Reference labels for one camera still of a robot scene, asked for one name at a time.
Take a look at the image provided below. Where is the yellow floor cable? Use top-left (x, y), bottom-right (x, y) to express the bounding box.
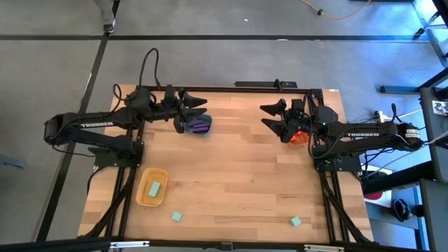
top-left (299, 0), bottom-right (372, 20)

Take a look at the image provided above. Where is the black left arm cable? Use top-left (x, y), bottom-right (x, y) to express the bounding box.
top-left (112, 47), bottom-right (162, 103)

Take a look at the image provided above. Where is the grey desk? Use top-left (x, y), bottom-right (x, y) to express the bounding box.
top-left (419, 178), bottom-right (448, 252)
top-left (419, 66), bottom-right (448, 183)

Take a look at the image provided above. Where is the silver frame bracket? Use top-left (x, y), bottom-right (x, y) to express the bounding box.
top-left (109, 240), bottom-right (151, 250)
top-left (302, 244), bottom-right (346, 252)

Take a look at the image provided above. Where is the person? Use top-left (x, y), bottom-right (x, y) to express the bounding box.
top-left (93, 0), bottom-right (118, 34)

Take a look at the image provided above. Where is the long teal building block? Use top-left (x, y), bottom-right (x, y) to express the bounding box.
top-left (147, 180), bottom-right (162, 198)

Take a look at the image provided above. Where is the black power strip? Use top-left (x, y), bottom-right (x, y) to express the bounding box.
top-left (233, 79), bottom-right (299, 89)

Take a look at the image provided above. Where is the blue-grey floor object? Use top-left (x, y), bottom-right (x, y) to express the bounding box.
top-left (0, 153), bottom-right (28, 169)

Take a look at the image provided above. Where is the orange plastic bin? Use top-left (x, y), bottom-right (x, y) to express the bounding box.
top-left (288, 129), bottom-right (311, 146)

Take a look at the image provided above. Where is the red round object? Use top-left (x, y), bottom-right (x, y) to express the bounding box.
top-left (363, 190), bottom-right (384, 201)

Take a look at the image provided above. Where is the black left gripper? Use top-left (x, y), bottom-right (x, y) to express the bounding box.
top-left (153, 85), bottom-right (209, 134)

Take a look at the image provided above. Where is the yellow plastic bin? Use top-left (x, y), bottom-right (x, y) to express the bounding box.
top-left (135, 167), bottom-right (169, 208)

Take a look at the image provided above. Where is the black-and-white marker tag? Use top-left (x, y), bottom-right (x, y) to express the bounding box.
top-left (431, 100), bottom-right (448, 117)

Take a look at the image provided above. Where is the blue-grey metal bar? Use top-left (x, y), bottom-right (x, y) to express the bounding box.
top-left (379, 85), bottom-right (421, 95)

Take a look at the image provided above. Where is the white plug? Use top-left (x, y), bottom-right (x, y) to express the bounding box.
top-left (372, 110), bottom-right (390, 123)

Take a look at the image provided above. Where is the blue plastic bin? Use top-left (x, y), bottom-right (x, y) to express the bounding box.
top-left (184, 112), bottom-right (214, 137)

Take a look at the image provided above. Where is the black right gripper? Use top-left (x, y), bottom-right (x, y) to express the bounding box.
top-left (259, 98), bottom-right (313, 144)

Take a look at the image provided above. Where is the black aluminium table frame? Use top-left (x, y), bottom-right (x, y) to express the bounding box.
top-left (77, 85), bottom-right (375, 245)

